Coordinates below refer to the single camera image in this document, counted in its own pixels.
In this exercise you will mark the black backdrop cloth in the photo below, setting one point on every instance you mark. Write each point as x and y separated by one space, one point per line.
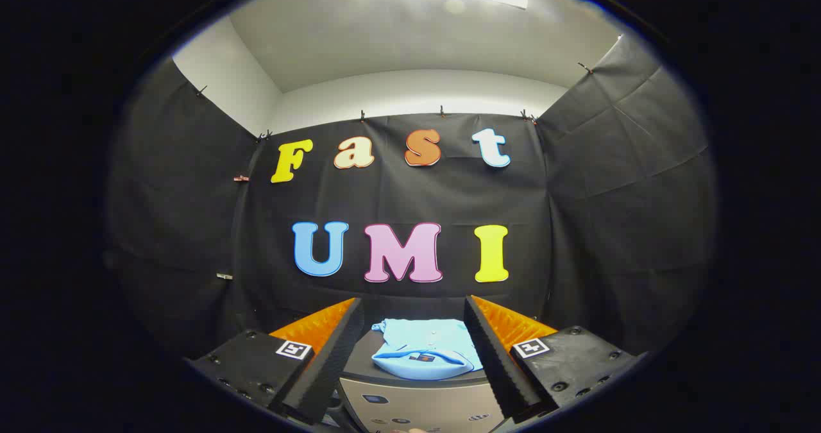
417 195

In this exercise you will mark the silver washing machine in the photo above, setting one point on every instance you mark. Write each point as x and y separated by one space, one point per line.
417 407

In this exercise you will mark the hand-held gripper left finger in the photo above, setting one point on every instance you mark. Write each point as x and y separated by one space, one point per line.
333 362

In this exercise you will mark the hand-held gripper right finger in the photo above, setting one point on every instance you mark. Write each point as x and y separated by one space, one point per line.
494 362

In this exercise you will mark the row of black clips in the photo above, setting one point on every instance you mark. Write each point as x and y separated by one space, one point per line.
362 117

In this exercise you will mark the light blue polo shirt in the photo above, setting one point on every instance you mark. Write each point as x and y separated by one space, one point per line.
423 346

